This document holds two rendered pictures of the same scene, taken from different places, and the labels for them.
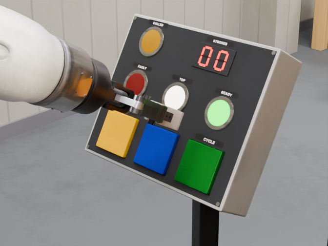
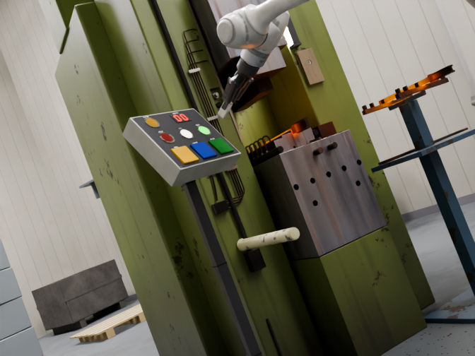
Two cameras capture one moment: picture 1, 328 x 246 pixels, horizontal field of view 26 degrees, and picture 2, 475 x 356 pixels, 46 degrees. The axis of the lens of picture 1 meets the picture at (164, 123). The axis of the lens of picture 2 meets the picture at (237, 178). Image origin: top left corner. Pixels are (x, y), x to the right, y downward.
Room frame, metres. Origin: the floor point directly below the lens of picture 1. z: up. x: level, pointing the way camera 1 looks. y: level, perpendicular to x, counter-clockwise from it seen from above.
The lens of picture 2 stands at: (1.23, 1.99, 0.79)
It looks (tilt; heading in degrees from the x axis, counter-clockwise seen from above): 2 degrees up; 265
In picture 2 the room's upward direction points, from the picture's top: 21 degrees counter-clockwise
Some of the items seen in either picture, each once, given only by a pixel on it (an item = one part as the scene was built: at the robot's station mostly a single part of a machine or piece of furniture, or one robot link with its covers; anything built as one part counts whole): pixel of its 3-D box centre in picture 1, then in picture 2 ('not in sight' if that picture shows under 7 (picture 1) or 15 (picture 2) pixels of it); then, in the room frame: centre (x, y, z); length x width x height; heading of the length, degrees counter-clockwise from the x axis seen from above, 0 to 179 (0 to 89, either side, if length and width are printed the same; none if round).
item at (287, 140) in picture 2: not in sight; (271, 150); (0.81, -0.55, 0.96); 0.42 x 0.20 x 0.09; 111
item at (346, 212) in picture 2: not in sight; (301, 200); (0.76, -0.58, 0.69); 0.56 x 0.38 x 0.45; 111
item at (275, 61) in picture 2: not in sight; (244, 78); (0.81, -0.55, 1.32); 0.42 x 0.20 x 0.10; 111
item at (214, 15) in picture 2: not in sight; (232, 27); (0.77, -0.57, 1.56); 0.42 x 0.39 x 0.40; 111
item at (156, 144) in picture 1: (157, 149); (203, 151); (1.13, 0.01, 1.01); 0.07 x 0.05 x 0.07; 46
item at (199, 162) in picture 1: (200, 166); (220, 147); (1.06, -0.06, 1.01); 0.07 x 0.05 x 0.07; 46
